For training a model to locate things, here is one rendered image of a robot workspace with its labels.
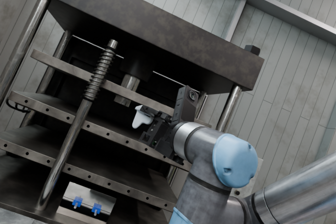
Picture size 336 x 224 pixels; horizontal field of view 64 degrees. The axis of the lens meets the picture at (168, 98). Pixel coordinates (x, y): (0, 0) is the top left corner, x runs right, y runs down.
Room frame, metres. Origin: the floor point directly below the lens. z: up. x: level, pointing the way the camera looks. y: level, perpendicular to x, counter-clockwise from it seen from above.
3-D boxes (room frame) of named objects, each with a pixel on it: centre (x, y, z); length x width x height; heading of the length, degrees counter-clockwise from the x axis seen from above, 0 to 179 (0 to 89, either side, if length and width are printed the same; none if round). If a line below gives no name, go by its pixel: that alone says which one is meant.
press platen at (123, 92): (1.89, 0.28, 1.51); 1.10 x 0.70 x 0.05; 98
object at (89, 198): (1.76, 0.21, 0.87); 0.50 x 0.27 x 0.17; 8
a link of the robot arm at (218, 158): (0.46, -0.12, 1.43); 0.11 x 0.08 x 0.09; 31
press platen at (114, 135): (1.88, 0.28, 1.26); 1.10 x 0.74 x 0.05; 98
